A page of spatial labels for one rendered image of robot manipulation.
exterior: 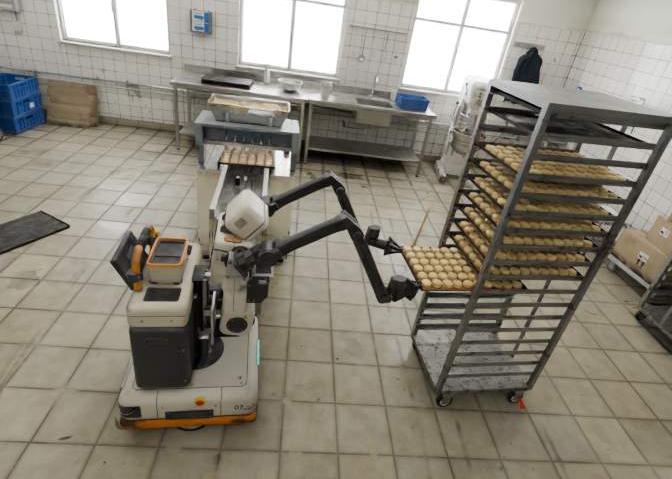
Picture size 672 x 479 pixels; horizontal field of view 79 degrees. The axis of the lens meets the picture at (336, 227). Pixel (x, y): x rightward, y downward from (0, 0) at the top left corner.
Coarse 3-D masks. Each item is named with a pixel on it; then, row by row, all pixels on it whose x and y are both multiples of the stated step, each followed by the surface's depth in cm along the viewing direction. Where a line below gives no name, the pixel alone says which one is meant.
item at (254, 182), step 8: (232, 176) 293; (240, 176) 295; (248, 176) 297; (256, 176) 299; (232, 184) 281; (240, 184) 283; (248, 184) 285; (256, 184) 287; (224, 192) 269; (232, 192) 271; (240, 192) 272; (256, 192) 276; (224, 200) 260; (224, 208) 250; (216, 216) 241; (216, 224) 243; (264, 232) 250; (216, 280) 263; (256, 304) 277; (256, 312) 281
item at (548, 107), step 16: (544, 112) 160; (544, 128) 162; (528, 144) 168; (528, 160) 169; (512, 192) 177; (512, 208) 180; (496, 240) 188; (480, 272) 199; (480, 288) 202; (464, 320) 212; (448, 368) 229
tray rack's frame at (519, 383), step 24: (528, 96) 169; (552, 96) 173; (576, 96) 183; (600, 96) 196; (648, 120) 168; (576, 144) 222; (648, 168) 181; (624, 216) 193; (600, 264) 206; (504, 312) 280; (432, 336) 278; (480, 336) 285; (552, 336) 234; (432, 360) 259; (456, 360) 262; (480, 360) 265; (504, 360) 268; (432, 384) 244; (456, 384) 245; (480, 384) 248; (504, 384) 250; (528, 384) 252
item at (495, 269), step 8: (456, 240) 233; (464, 240) 234; (464, 248) 223; (472, 248) 223; (472, 256) 216; (480, 256) 218; (480, 264) 210; (496, 272) 206; (504, 272) 208; (512, 272) 210; (520, 272) 212; (528, 272) 210; (536, 272) 211; (544, 272) 212; (552, 272) 214; (560, 272) 215; (568, 272) 217; (576, 272) 216
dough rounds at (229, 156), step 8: (224, 152) 314; (232, 152) 316; (240, 152) 319; (248, 152) 321; (256, 152) 324; (264, 152) 321; (272, 152) 327; (224, 160) 295; (232, 160) 297; (240, 160) 299; (248, 160) 307; (256, 160) 309; (264, 160) 311; (272, 160) 314
